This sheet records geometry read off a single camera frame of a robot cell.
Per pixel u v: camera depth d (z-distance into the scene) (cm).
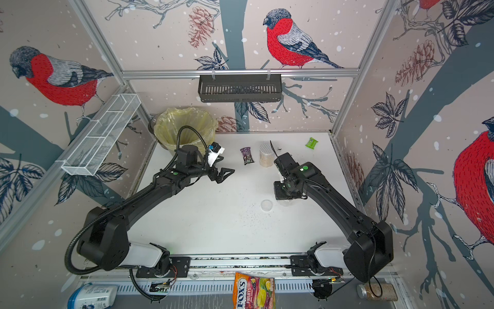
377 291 65
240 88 106
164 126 90
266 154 98
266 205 91
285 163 61
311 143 114
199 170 71
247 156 107
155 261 62
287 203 89
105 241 42
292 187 57
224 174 73
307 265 73
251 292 66
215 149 70
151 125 101
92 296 63
